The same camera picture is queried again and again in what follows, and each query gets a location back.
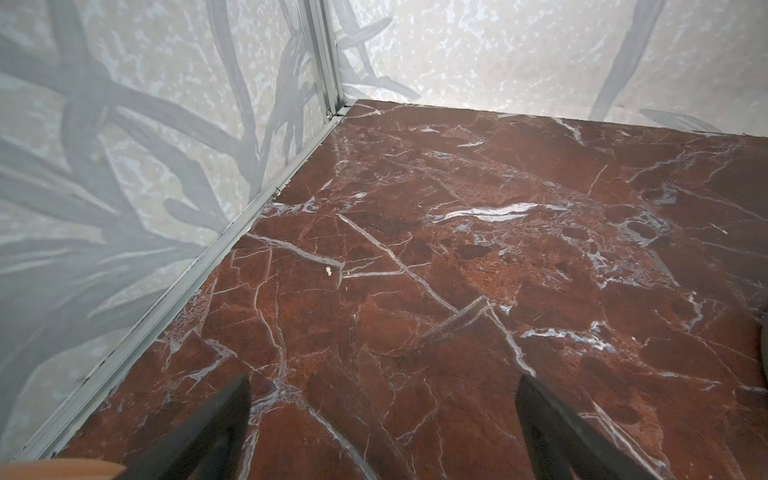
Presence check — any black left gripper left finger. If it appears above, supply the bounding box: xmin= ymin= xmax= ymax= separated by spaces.
xmin=118 ymin=376 xmax=251 ymax=479

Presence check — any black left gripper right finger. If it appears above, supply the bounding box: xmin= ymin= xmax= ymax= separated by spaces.
xmin=515 ymin=375 xmax=653 ymax=479

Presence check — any terracotta ribbed vase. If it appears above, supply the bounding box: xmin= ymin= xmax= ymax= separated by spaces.
xmin=1 ymin=458 xmax=126 ymax=480

